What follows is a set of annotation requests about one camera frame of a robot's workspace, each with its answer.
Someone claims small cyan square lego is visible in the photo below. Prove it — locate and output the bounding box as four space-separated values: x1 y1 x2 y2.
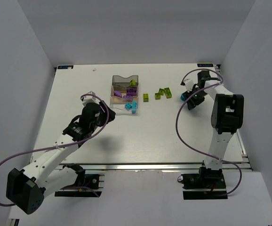
180 94 186 102

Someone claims small cyan lego brick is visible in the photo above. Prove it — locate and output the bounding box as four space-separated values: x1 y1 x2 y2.
125 103 132 110

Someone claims purple round lego piece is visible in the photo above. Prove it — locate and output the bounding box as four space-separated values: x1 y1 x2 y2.
122 95 134 103

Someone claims purple square lego brick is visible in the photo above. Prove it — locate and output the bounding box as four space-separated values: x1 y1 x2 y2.
126 89 137 96

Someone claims purple and green lego stack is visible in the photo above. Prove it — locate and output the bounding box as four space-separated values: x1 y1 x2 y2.
129 80 136 86

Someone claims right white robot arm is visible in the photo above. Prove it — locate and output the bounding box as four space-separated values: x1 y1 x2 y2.
181 69 244 170

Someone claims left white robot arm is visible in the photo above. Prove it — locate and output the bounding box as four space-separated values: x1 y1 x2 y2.
6 102 116 214

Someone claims right corner label sticker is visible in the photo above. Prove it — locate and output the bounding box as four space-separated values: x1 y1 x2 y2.
197 63 214 67

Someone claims corner label sticker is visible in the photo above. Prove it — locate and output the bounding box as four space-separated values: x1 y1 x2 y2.
197 63 214 67
57 65 73 70

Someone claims clear transparent container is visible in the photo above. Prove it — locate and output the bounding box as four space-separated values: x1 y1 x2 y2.
109 96 138 115

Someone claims long green lego brick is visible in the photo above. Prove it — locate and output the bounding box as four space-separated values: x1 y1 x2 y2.
164 88 172 98

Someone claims grey transparent container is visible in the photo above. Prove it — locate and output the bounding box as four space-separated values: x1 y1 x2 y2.
112 75 139 87

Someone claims left corner label sticker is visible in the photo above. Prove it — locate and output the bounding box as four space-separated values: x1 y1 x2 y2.
57 65 73 70

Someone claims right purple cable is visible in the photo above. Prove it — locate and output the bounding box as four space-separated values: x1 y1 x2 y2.
175 69 243 196

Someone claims purple cable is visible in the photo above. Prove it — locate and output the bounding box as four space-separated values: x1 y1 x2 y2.
0 93 111 207
175 69 243 196

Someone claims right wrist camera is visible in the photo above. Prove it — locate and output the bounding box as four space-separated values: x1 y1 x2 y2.
180 79 196 92

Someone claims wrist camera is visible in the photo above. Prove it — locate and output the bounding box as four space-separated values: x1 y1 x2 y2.
80 91 98 106
180 79 196 92

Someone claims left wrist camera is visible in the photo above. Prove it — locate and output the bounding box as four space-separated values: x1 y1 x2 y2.
80 91 98 106

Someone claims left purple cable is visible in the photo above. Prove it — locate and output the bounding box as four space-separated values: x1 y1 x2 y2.
0 93 111 207

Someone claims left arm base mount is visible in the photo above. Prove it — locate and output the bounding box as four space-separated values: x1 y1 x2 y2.
54 163 104 198

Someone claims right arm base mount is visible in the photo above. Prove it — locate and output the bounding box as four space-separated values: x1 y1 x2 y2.
177 166 228 200

